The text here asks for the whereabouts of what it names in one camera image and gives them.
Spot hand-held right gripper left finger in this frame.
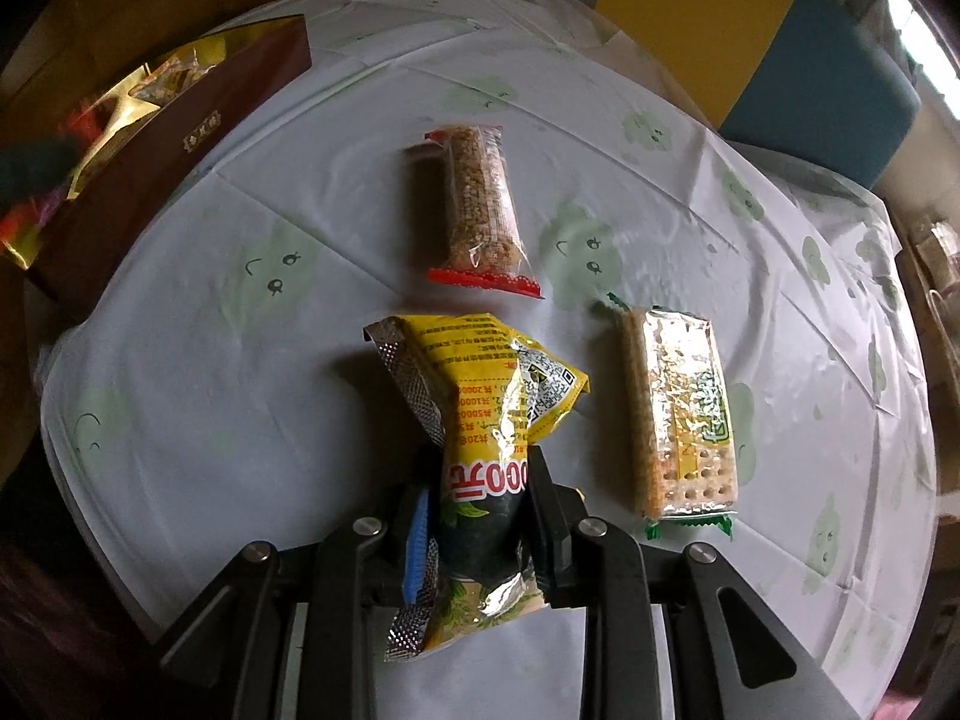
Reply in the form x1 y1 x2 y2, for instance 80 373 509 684
157 480 443 720

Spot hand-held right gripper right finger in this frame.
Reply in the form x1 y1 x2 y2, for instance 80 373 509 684
525 444 856 720

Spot yellow foil snack bag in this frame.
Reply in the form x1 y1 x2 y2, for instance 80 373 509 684
362 311 593 665

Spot cracker packet with green ends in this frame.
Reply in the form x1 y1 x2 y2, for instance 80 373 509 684
600 292 740 541

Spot grain bar packet red ends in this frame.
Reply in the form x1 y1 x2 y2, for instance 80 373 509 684
409 124 545 299

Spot brown box with gold lining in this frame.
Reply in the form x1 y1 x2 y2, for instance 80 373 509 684
0 13 314 308

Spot purple snack packet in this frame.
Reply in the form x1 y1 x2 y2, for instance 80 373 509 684
22 187 68 222

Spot clear pale snack packet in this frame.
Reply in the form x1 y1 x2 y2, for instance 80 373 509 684
131 52 207 102

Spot white tablecloth with green print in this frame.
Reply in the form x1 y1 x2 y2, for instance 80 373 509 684
34 0 938 720

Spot wooden side shelf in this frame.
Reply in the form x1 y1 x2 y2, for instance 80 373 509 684
896 210 960 361

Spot grey yellow blue padded backrest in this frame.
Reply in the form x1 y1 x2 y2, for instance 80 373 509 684
592 0 922 188

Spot window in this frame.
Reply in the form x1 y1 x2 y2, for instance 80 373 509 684
885 0 960 121

